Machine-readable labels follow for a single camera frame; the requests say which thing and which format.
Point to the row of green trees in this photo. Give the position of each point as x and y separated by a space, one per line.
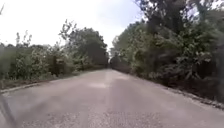
173 46

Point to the gravel road edge strip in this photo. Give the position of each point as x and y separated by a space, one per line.
193 96

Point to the row of green bushes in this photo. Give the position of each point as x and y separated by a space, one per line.
50 60

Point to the dirt verge strip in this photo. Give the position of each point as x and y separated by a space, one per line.
30 83

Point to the grey asphalt road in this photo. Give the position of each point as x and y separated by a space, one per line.
106 103

